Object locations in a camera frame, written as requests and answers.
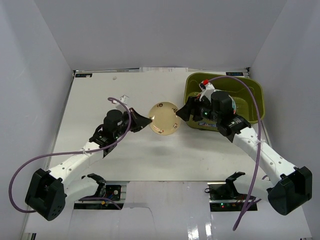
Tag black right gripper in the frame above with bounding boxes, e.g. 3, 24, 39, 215
175, 95, 221, 124

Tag red teal floral plate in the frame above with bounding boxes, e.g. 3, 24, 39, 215
195, 89, 237, 114

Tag cream floral small plate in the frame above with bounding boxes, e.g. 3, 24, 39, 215
148, 101, 181, 136

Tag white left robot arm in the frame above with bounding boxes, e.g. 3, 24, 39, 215
25, 108, 152, 221

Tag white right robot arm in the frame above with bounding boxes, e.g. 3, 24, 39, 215
176, 91, 313, 216

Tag olive green plastic bin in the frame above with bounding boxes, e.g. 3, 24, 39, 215
183, 72, 265, 125

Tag white paper sheets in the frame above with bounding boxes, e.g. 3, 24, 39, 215
139, 67, 189, 73

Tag black label sticker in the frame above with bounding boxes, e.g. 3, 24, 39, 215
74, 73, 93, 78
225, 71, 244, 77

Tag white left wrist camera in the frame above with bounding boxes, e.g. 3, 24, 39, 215
117, 94, 130, 109

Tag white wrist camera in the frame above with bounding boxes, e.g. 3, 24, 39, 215
117, 94, 130, 109
198, 79, 216, 101

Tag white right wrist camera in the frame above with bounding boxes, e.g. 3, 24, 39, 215
198, 79, 216, 101

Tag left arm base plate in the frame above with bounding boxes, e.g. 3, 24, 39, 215
102, 184, 122, 201

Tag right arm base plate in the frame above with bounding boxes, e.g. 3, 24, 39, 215
204, 182, 247, 213

